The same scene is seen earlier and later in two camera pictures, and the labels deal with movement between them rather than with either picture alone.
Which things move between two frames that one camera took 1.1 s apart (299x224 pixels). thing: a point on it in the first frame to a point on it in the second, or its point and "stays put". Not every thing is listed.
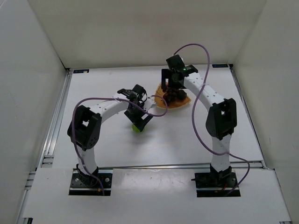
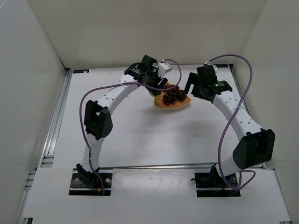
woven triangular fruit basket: x=160 y=103 stays put
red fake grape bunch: x=170 y=94 stays put
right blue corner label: x=220 y=66 stays put
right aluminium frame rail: x=232 y=68 stays put
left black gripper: x=137 y=117 to x=158 y=84
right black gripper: x=174 y=91 to x=195 y=82
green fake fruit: x=135 y=129 to x=153 y=94
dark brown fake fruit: x=181 y=94 stays put
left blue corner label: x=82 y=71 stays put
